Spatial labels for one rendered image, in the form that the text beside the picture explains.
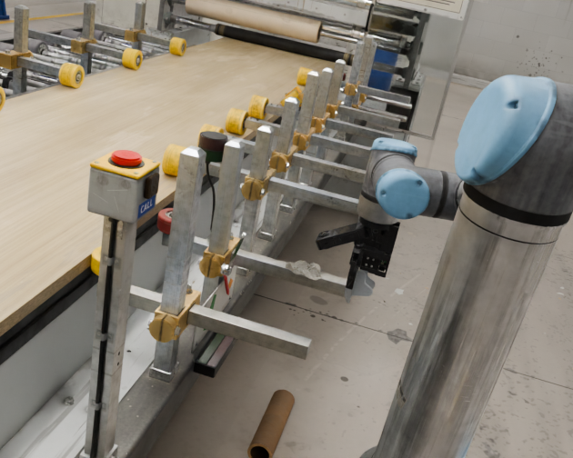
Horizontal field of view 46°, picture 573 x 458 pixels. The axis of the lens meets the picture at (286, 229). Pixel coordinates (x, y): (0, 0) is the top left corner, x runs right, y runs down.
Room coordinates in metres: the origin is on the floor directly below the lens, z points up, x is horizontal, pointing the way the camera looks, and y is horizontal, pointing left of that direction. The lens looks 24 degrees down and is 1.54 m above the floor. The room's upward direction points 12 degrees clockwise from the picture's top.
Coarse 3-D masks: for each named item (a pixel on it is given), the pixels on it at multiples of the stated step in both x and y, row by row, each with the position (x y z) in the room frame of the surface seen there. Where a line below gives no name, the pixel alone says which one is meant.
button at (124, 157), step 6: (120, 150) 0.85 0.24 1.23; (126, 150) 0.86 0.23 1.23; (114, 156) 0.83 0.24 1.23; (120, 156) 0.83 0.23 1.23; (126, 156) 0.83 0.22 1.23; (132, 156) 0.84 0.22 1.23; (138, 156) 0.84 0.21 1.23; (114, 162) 0.83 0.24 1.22; (120, 162) 0.82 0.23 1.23; (126, 162) 0.82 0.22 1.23; (132, 162) 0.83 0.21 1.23; (138, 162) 0.83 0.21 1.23
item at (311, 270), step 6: (288, 264) 1.34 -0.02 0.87; (294, 264) 1.35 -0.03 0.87; (300, 264) 1.35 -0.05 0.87; (306, 264) 1.35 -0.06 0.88; (312, 264) 1.36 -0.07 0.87; (318, 264) 1.37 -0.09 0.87; (294, 270) 1.33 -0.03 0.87; (300, 270) 1.33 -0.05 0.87; (306, 270) 1.33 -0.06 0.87; (312, 270) 1.33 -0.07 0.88; (318, 270) 1.36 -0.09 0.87; (312, 276) 1.32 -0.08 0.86; (318, 276) 1.32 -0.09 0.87
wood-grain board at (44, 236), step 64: (192, 64) 3.12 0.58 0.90; (256, 64) 3.44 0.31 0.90; (320, 64) 3.81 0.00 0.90; (0, 128) 1.75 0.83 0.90; (64, 128) 1.86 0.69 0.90; (128, 128) 1.98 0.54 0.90; (192, 128) 2.11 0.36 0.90; (0, 192) 1.35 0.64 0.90; (64, 192) 1.42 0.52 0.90; (0, 256) 1.08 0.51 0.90; (64, 256) 1.12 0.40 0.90; (0, 320) 0.89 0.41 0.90
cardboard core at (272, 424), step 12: (276, 396) 1.92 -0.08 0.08; (288, 396) 1.93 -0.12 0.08; (276, 408) 1.85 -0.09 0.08; (288, 408) 1.88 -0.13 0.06; (264, 420) 1.79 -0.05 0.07; (276, 420) 1.79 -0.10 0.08; (264, 432) 1.72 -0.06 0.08; (276, 432) 1.75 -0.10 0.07; (252, 444) 1.67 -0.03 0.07; (264, 444) 1.66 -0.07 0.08; (276, 444) 1.72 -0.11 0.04; (252, 456) 1.67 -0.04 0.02; (264, 456) 1.69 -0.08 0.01
